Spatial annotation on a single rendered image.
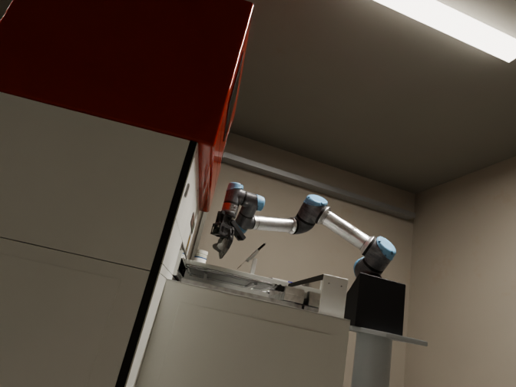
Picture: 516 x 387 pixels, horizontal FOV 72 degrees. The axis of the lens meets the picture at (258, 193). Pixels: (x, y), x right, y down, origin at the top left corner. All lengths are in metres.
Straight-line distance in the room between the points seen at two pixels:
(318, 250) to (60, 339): 3.38
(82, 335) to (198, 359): 0.36
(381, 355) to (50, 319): 1.32
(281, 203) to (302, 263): 0.72
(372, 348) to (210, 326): 0.84
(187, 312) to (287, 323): 0.32
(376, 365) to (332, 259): 2.52
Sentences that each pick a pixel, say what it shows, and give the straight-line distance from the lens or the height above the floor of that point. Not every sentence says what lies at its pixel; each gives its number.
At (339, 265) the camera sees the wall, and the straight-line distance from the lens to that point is 4.24.
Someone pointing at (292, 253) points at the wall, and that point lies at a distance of 3.99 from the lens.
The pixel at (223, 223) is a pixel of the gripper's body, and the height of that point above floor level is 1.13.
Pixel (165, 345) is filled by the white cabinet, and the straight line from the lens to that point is 1.20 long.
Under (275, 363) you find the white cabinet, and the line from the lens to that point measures 1.23.
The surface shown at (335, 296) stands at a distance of 1.34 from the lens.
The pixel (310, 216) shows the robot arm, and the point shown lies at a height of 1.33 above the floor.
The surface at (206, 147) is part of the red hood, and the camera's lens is 1.12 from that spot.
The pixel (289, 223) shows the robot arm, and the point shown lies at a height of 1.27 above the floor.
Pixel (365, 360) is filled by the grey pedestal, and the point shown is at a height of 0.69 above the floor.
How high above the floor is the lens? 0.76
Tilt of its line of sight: 19 degrees up
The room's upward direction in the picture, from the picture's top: 12 degrees clockwise
